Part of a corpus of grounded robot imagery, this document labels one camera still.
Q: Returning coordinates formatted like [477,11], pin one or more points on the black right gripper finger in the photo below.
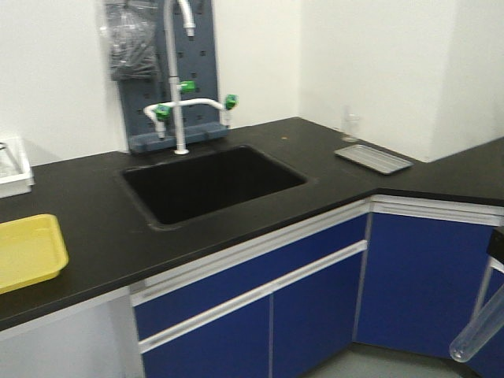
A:
[495,247]

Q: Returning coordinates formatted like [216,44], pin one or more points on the tall clear test tube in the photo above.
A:
[486,320]

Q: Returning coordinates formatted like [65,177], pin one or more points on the silver metal tray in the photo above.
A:
[373,159]

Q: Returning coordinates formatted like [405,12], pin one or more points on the yellow plastic tray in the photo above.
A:
[32,251]

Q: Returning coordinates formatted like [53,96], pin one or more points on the blue corner cabinet door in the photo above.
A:
[422,278]

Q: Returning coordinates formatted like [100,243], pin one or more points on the blue middle cabinet door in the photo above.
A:
[313,318]

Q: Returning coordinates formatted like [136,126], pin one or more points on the blue left cabinet door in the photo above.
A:
[234,345]

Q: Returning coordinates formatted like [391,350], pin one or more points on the black lab sink basin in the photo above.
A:
[172,194]

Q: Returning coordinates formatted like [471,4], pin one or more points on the blue cabinet drawer front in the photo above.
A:
[176,306]

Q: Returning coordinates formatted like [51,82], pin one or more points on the white gooseneck lab faucet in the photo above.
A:
[159,113]

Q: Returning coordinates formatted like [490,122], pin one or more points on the plastic bag of pegs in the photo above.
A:
[129,30]

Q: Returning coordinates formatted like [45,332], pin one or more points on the white storage bin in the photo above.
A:
[16,172]

